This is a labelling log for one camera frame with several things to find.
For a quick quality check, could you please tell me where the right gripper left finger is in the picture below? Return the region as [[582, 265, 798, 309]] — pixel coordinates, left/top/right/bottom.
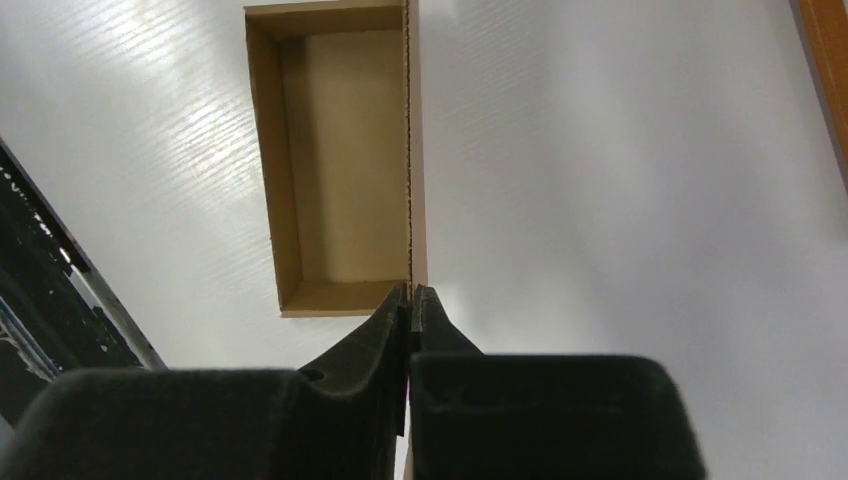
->
[[1, 284, 409, 479]]

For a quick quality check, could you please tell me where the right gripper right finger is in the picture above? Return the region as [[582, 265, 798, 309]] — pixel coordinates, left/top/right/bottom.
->
[[409, 286, 707, 479]]

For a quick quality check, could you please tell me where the brown cardboard box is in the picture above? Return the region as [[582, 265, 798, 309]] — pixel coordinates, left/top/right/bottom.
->
[[243, 0, 429, 480]]

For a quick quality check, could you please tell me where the wooden three-tier shelf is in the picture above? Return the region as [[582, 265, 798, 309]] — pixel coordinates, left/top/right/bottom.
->
[[790, 0, 847, 184]]

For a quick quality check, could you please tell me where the black base frame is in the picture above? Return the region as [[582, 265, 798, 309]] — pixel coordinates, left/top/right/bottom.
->
[[1, 145, 165, 427]]

